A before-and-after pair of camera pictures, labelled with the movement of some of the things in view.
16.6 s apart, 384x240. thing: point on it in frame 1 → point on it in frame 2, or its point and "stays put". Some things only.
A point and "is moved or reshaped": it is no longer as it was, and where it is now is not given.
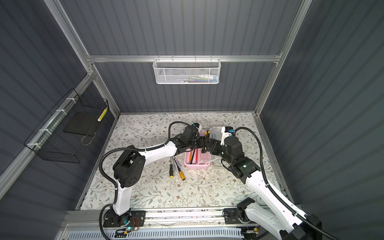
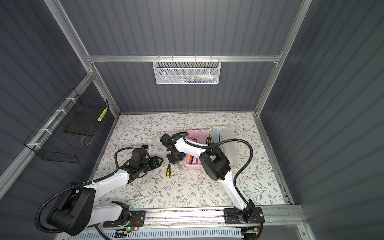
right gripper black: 213,142 → 172,161
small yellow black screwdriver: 171,171 is moved or reshaped
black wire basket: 65,134 stays put
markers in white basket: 198,78 stays put
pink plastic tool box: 195,158 stays put
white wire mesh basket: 187,71 stays put
